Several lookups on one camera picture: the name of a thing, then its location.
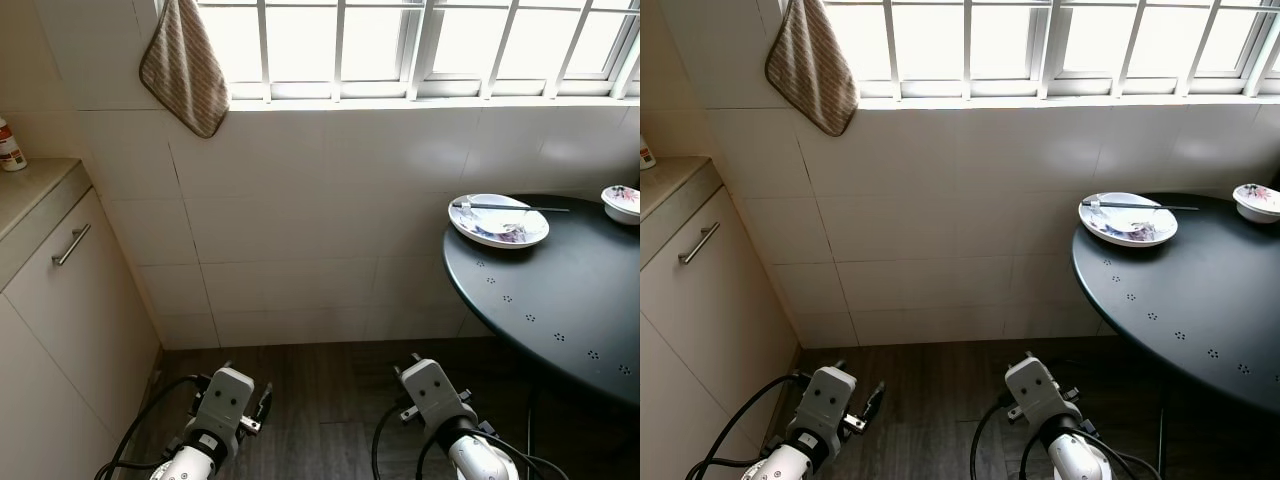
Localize white floral plate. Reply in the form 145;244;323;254
448;193;551;250
1078;192;1181;248

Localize beige kitchen cabinet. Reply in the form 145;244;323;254
0;158;162;480
640;157;801;480

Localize dark round table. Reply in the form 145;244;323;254
443;193;641;480
1072;192;1280;480

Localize black chopsticks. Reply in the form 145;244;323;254
1085;201;1200;212
452;202;572;214

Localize small white floral bowl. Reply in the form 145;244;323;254
601;185;641;225
1233;183;1280;223

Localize brown striped hanging towel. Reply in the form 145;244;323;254
765;0;860;138
138;0;232;139

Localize white barred window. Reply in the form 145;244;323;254
780;0;1280;109
155;0;641;109

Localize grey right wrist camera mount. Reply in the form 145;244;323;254
398;358;479;426
1003;356;1081;426

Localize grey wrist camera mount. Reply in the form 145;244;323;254
1003;356;1081;426
190;367;256;441
790;366;859;441
398;358;479;426

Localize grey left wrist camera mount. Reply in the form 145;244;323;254
190;367;256;441
790;366;859;441

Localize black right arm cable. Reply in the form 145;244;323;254
970;400;1161;480
370;403;571;480

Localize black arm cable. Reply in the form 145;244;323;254
370;403;571;480
970;400;1161;480
685;372;806;480
95;372;206;480

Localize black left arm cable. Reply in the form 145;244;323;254
685;372;806;480
95;372;206;480

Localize metal cabinet handle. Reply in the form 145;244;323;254
678;222;721;265
52;224;92;267

